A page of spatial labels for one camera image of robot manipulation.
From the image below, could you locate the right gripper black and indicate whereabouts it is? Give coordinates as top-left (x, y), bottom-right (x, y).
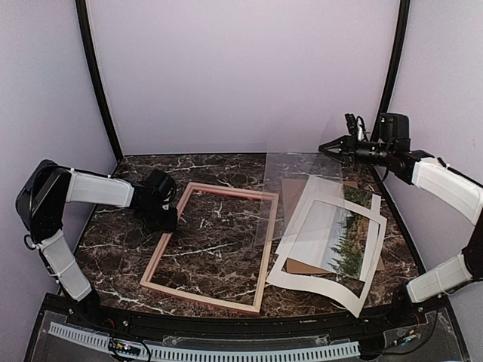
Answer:
top-left (319, 130), bottom-right (393, 172)

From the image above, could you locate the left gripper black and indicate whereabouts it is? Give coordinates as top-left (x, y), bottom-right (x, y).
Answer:
top-left (137, 201), bottom-right (177, 232)

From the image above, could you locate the white mat board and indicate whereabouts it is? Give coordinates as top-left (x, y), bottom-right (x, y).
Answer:
top-left (266, 195), bottom-right (386, 317)

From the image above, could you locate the pink wooden picture frame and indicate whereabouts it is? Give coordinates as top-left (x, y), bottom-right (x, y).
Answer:
top-left (140, 182), bottom-right (279, 315)

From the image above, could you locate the landscape photo print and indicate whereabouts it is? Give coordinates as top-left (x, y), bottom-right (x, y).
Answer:
top-left (273, 175), bottom-right (382, 282)

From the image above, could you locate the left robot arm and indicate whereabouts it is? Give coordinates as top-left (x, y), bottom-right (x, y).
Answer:
top-left (15, 159), bottom-right (177, 329)

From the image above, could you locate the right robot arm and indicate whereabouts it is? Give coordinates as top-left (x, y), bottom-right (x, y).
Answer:
top-left (318, 113), bottom-right (482, 327)

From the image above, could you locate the brown cardboard backing board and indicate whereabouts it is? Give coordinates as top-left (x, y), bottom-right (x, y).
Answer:
top-left (281, 177), bottom-right (386, 276)

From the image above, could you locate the right black corner post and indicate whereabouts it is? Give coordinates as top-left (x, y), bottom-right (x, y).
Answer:
top-left (371, 0), bottom-right (411, 141)

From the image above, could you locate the black corner post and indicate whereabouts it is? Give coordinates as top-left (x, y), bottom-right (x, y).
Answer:
top-left (371, 0), bottom-right (411, 141)
top-left (75, 0), bottom-right (124, 163)

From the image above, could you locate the black front rail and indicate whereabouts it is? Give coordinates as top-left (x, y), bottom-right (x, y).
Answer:
top-left (47, 298), bottom-right (435, 347)

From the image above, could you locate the white slotted cable duct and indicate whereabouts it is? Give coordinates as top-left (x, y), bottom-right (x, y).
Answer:
top-left (48, 322), bottom-right (360, 361)

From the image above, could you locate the left black corner post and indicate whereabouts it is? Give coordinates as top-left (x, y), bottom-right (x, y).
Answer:
top-left (75, 0), bottom-right (124, 163)

